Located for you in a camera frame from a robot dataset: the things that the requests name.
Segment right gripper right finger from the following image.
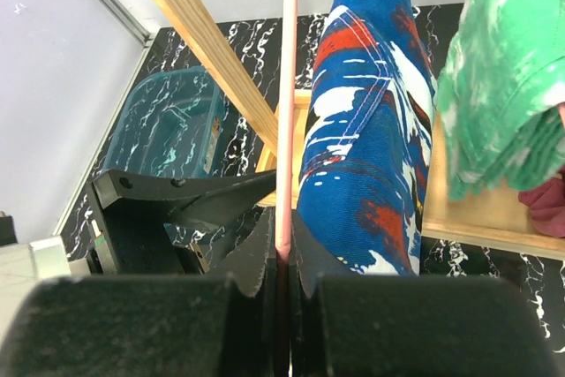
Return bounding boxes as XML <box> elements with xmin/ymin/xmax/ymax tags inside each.
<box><xmin>289</xmin><ymin>211</ymin><xmax>350</xmax><ymax>376</ymax></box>

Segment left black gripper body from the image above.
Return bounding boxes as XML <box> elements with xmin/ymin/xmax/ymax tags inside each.
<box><xmin>87</xmin><ymin>170</ymin><xmax>276</xmax><ymax>275</ymax></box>

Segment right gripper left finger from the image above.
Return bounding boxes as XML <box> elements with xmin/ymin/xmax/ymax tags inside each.
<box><xmin>225</xmin><ymin>207</ymin><xmax>277</xmax><ymax>376</ymax></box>

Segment blue patterned trousers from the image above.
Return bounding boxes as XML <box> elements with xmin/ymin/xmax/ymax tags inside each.
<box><xmin>297</xmin><ymin>0</ymin><xmax>435</xmax><ymax>275</ymax></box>

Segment green tie-dye trousers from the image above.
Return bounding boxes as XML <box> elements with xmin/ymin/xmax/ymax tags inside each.
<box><xmin>437</xmin><ymin>0</ymin><xmax>564</xmax><ymax>200</ymax></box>

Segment pink wire hanger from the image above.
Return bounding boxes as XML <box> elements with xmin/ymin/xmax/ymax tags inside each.
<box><xmin>275</xmin><ymin>0</ymin><xmax>298</xmax><ymax>277</ymax></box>

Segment teal transparent plastic bin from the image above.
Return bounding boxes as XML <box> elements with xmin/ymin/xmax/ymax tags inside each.
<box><xmin>102</xmin><ymin>66</ymin><xmax>225</xmax><ymax>178</ymax></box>

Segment wooden clothes rack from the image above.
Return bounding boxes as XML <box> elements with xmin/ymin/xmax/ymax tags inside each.
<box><xmin>154</xmin><ymin>0</ymin><xmax>564</xmax><ymax>260</ymax></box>

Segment maroon tank top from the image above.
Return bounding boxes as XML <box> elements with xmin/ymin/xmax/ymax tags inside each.
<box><xmin>518</xmin><ymin>177</ymin><xmax>564</xmax><ymax>238</ymax></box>

